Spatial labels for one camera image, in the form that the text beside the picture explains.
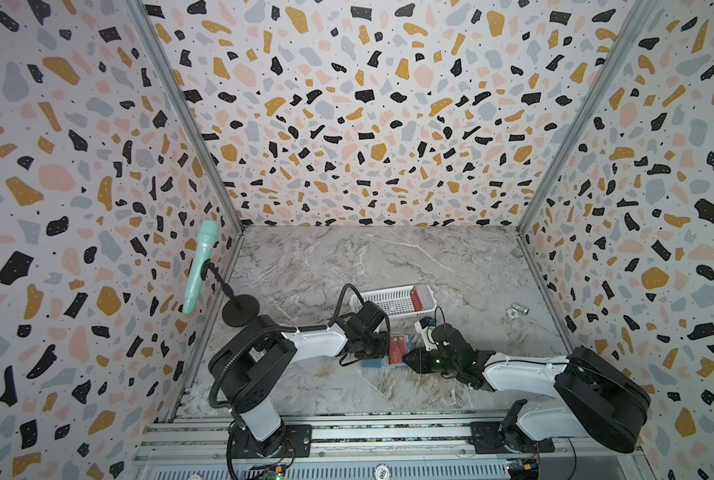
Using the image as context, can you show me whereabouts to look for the black corrugated cable hose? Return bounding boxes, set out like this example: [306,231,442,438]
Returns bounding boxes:
[208,283,365,410]

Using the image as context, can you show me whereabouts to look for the white plastic mesh basket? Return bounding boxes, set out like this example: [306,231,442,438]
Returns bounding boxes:
[361,284,438,322]

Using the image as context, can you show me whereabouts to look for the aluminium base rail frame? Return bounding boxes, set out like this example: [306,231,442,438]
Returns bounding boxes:
[131,411,655,479]

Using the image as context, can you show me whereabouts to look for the small silver metal object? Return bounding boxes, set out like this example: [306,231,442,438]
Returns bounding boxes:
[505,303,530,319]

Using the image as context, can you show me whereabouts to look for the stack of red cards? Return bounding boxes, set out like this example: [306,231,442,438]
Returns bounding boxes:
[410,284,435,312]

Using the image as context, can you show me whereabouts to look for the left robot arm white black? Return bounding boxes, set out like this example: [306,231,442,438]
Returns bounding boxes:
[208,301,391,457]

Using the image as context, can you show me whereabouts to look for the black microphone stand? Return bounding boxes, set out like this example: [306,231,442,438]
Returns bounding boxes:
[201,260,260,328]

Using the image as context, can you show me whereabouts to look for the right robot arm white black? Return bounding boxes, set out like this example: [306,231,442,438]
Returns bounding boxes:
[403,324,651,454]

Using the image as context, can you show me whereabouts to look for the mint green microphone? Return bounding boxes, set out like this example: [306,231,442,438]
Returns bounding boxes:
[182,220,220,314]

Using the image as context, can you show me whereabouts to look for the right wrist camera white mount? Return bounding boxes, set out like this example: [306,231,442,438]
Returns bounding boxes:
[415,316,437,351]

